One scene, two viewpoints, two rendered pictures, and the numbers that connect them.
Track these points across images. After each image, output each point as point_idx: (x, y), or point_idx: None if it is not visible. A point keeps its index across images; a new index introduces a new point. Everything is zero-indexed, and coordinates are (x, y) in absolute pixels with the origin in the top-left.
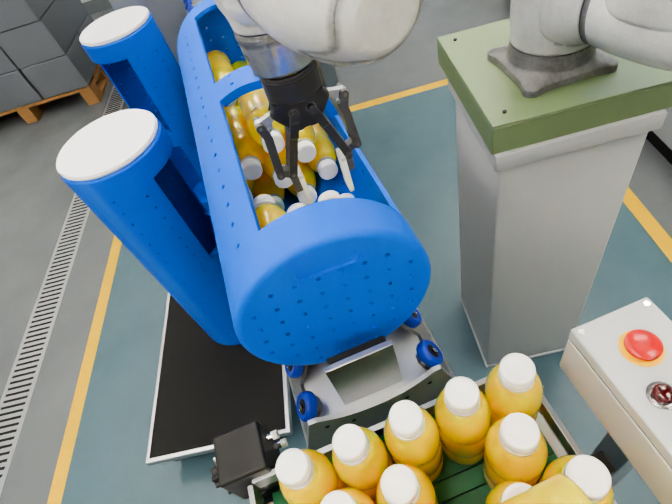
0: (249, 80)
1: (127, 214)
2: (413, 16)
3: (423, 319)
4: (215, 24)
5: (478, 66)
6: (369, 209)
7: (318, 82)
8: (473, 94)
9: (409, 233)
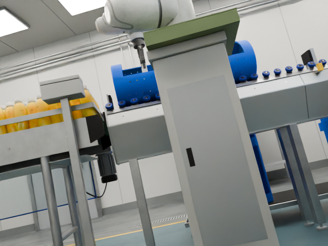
0: None
1: None
2: (96, 26)
3: (133, 119)
4: (241, 51)
5: None
6: (117, 65)
7: (135, 44)
8: None
9: (113, 70)
